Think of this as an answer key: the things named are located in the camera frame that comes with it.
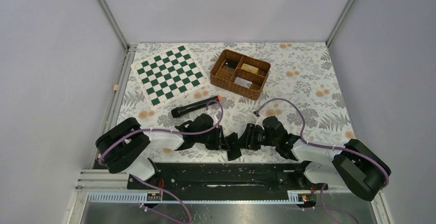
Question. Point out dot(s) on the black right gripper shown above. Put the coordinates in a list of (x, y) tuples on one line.
[(248, 141)]

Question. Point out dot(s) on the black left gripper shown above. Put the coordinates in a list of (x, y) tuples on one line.
[(219, 142)]

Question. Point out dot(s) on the black leather card holder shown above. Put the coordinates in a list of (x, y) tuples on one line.
[(233, 152)]

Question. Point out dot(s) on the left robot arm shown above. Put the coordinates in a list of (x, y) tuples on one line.
[(120, 148)]

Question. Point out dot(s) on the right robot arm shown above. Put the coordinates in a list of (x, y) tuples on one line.
[(353, 165)]

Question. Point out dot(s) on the white card in basket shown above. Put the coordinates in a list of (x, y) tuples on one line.
[(243, 82)]

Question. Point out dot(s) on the tan card in basket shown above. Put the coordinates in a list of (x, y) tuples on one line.
[(249, 68)]

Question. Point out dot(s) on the black flashlight orange tip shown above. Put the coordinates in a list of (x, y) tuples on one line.
[(182, 110)]

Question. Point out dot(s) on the brown wicker divided basket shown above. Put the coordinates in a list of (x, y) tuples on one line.
[(224, 78)]

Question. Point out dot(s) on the black item in basket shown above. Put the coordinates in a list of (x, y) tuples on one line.
[(230, 64)]

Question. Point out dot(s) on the green white chessboard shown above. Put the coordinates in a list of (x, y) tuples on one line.
[(169, 75)]

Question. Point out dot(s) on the aluminium slotted rail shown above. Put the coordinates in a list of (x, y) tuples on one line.
[(102, 186)]

